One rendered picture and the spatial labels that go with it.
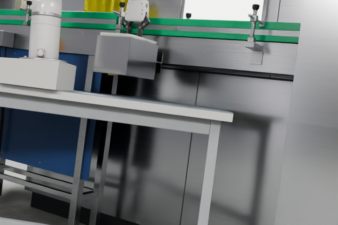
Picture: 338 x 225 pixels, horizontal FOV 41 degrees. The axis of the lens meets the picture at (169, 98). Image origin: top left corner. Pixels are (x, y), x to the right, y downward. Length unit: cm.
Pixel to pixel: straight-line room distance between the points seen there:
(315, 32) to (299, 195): 57
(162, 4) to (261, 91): 68
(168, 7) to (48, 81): 81
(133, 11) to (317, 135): 94
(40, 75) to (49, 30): 20
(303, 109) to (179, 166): 82
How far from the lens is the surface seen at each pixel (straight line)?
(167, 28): 210
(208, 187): 179
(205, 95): 217
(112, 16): 216
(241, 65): 189
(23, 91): 185
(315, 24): 167
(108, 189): 249
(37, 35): 189
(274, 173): 207
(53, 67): 178
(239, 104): 211
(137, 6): 200
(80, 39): 223
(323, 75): 163
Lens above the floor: 80
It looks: 1 degrees down
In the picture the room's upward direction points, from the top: 7 degrees clockwise
